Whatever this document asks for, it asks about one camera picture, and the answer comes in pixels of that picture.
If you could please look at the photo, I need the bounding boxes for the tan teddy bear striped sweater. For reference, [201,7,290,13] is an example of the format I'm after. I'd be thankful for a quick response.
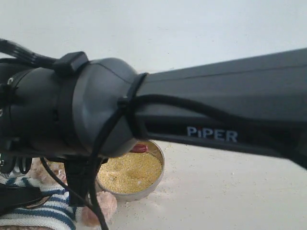
[0,159,118,230]

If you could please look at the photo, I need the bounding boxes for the dark red wooden spoon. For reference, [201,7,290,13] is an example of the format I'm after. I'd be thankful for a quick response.
[130,144,148,153]

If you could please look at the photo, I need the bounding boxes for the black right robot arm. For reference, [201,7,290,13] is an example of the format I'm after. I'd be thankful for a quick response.
[0,47,307,206]

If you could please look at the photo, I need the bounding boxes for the yellow millet grains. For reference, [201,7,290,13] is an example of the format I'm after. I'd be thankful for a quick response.
[97,153,162,194]

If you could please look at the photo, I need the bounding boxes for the steel bowl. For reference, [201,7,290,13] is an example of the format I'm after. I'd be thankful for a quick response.
[96,140,165,202]

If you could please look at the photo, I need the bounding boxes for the black zip tie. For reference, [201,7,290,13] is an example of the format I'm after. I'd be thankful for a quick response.
[117,72,148,139]

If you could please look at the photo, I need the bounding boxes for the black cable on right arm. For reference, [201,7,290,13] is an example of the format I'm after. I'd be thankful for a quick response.
[39,94,307,230]

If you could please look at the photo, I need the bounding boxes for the black flat ribbon cable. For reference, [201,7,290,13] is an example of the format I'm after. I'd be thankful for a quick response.
[0,38,58,68]

